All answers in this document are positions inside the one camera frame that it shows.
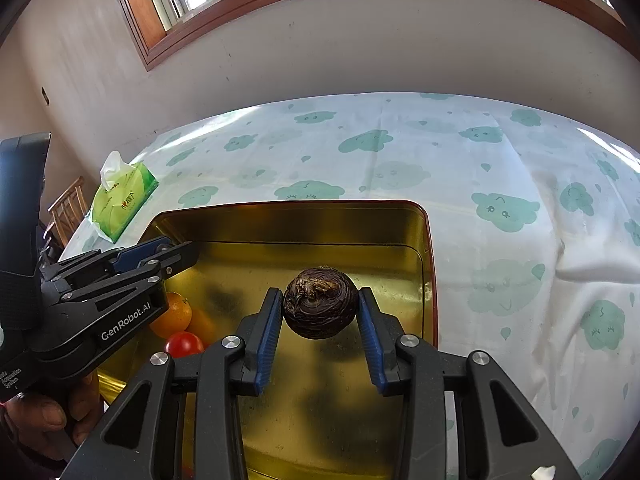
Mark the large orange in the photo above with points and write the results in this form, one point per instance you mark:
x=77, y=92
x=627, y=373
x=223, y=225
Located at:
x=175, y=319

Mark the red cherry tomato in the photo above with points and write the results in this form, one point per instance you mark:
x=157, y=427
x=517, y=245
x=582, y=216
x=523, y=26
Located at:
x=182, y=344

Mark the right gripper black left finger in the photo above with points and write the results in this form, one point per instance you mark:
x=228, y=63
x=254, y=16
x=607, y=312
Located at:
x=140, y=435

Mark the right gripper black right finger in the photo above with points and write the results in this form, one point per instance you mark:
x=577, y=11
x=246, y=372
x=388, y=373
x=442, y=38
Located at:
x=500, y=435

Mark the black wall socket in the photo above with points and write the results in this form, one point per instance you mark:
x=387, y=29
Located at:
x=45, y=96

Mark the person's left hand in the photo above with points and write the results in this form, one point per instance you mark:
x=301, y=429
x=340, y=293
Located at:
x=84, y=407

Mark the wooden chair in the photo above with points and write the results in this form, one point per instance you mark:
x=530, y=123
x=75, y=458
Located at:
x=67, y=212

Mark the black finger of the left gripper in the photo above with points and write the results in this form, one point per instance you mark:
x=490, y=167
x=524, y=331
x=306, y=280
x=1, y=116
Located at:
x=166, y=264
x=97, y=265

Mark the red toffee tin box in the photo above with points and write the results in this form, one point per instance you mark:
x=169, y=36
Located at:
x=321, y=359

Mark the dark wrinkled passion fruit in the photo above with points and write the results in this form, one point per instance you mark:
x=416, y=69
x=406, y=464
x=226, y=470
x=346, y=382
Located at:
x=320, y=302

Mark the cloud-print white tablecloth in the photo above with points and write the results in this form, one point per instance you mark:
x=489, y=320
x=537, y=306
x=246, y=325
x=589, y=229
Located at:
x=535, y=219

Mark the green tissue pack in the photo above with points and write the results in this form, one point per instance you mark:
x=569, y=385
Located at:
x=123, y=190

